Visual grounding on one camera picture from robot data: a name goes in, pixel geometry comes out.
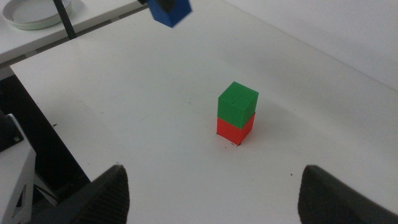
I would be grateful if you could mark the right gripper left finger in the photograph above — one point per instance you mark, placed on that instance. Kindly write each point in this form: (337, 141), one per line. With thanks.
(99, 199)

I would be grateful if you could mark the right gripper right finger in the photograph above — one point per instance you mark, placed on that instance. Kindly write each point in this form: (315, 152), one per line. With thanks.
(326, 199)

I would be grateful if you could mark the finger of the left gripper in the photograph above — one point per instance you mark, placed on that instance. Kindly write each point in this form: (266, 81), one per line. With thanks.
(165, 4)
(143, 1)

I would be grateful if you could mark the blue cube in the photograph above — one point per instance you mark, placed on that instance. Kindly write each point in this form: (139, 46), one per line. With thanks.
(177, 12)

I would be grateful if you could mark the red cube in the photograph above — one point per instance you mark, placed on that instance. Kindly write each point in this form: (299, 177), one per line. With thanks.
(231, 132)

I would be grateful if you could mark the green cube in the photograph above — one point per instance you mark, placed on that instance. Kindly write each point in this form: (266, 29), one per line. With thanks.
(236, 104)

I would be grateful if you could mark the white side table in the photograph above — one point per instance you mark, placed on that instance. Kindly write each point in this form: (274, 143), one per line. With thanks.
(93, 12)

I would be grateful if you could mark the black pole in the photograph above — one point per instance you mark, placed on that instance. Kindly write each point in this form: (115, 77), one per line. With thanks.
(65, 20)

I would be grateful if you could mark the white round plate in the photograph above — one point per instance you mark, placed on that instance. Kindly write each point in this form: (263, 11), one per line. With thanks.
(34, 15)

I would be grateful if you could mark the white metal bracket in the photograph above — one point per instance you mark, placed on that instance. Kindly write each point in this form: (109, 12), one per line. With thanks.
(15, 174)

